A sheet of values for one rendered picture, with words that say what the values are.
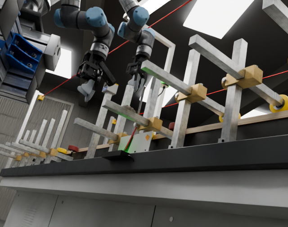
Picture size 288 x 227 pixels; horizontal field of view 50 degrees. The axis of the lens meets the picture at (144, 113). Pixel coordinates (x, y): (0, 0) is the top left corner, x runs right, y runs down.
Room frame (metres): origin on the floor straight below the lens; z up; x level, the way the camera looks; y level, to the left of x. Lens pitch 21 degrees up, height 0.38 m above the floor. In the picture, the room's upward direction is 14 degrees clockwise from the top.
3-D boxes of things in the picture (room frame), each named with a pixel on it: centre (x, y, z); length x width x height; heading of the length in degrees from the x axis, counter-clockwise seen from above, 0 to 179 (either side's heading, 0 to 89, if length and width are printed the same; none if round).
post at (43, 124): (2.85, 0.91, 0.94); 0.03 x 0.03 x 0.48; 32
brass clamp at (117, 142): (1.56, 0.10, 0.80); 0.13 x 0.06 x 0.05; 32
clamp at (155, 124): (1.35, -0.04, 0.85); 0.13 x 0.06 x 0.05; 32
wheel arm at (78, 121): (1.52, 0.13, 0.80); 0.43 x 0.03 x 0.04; 122
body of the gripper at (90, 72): (1.14, 0.26, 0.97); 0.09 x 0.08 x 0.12; 122
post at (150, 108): (1.37, -0.02, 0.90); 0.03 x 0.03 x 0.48; 32
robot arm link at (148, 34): (1.36, 0.08, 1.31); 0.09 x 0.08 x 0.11; 108
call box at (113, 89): (1.80, 0.25, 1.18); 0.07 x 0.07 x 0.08; 32
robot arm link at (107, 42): (1.14, 0.25, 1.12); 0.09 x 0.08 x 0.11; 168
